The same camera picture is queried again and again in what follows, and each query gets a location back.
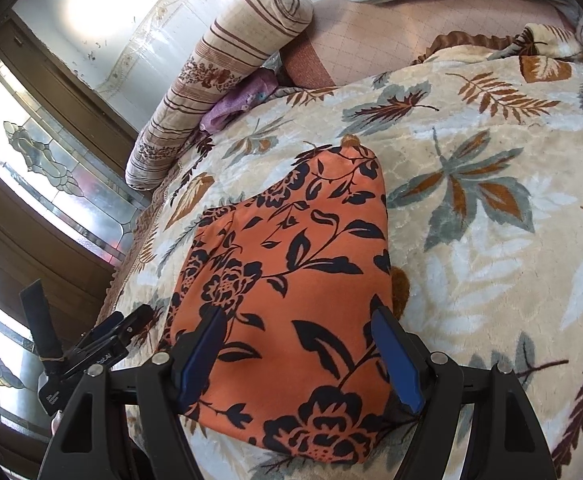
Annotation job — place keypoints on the pink quilted bed sheet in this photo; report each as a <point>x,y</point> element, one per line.
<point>371,45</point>

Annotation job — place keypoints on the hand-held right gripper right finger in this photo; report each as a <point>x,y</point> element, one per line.
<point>401,360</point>

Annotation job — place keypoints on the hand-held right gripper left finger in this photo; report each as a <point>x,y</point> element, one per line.
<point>199,360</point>

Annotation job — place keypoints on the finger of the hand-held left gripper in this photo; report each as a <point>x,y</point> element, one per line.
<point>104,327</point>
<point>134,322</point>

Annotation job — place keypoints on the orange black floral garment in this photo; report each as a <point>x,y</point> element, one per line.
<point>296,260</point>

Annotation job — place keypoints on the cream leaf-print plush blanket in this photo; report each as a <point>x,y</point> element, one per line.
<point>471,185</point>

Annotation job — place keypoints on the striped floral bolster pillow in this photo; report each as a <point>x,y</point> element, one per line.
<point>211,70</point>

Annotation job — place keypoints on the wooden patterned-glass door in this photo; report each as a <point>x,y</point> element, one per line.
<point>46,160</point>

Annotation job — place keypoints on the purple cloth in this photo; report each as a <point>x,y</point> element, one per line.
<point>221,110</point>

